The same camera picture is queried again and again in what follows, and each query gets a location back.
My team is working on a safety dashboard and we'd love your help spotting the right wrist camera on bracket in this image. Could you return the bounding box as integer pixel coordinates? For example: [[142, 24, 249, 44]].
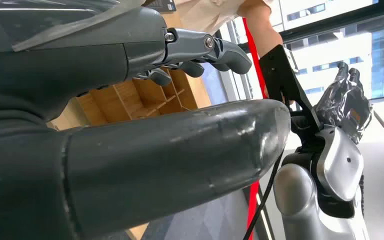
[[259, 44, 324, 134]]

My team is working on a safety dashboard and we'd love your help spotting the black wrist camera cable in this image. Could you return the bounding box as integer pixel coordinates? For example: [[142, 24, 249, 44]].
[[242, 151, 285, 240]]

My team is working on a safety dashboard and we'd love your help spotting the wooden compartment organizer tray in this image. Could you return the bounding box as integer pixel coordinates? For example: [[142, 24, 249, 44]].
[[48, 67, 213, 131]]

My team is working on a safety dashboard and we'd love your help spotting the guest person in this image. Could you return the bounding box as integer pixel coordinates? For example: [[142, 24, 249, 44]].
[[173, 0, 285, 58]]

